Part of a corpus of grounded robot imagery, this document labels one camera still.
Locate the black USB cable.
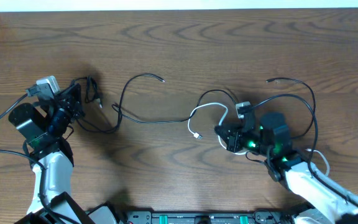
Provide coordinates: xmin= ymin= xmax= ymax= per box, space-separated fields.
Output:
xmin=71 ymin=73 xmax=239 ymax=134

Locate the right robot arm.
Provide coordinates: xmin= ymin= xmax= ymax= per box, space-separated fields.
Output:
xmin=214 ymin=113 xmax=358 ymax=223

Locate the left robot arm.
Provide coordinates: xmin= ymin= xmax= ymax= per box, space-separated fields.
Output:
xmin=8 ymin=83 xmax=92 ymax=223

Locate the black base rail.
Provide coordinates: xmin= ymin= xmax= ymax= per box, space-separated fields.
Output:
xmin=85 ymin=201 xmax=323 ymax=224

